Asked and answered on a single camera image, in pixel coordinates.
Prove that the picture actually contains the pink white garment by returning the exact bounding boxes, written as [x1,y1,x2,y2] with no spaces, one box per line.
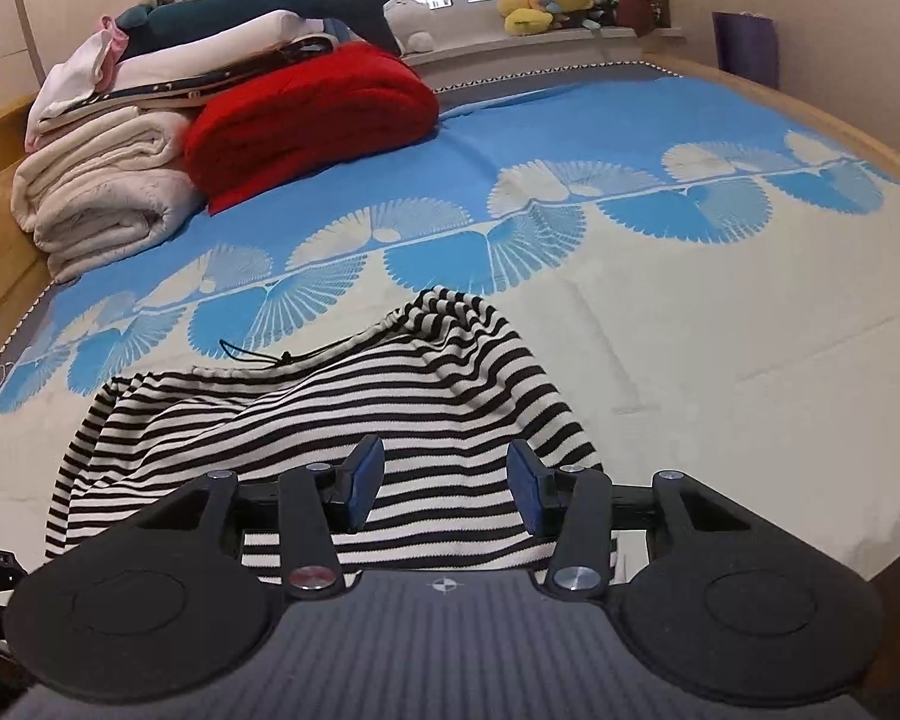
[23,16,130,153]

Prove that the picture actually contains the cream folded quilt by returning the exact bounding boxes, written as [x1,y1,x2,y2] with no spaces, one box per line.
[11,107,205,283]

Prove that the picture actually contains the white folded bedding stack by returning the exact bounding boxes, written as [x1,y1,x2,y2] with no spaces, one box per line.
[40,10,323,138]

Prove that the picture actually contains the white plush toy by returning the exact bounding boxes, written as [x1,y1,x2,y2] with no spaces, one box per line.
[383,0,436,57]

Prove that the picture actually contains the striped white hooded shirt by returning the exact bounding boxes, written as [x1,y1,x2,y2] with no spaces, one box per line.
[45,288,596,574]

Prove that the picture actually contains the dark teal shark plush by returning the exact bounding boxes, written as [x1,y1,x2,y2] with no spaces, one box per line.
[116,0,400,59]

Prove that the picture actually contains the blue white patterned bedsheet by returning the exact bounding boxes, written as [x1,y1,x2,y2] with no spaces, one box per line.
[0,75,900,575]

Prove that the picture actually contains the red folded blanket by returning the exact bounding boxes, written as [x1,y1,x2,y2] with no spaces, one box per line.
[183,41,439,215]

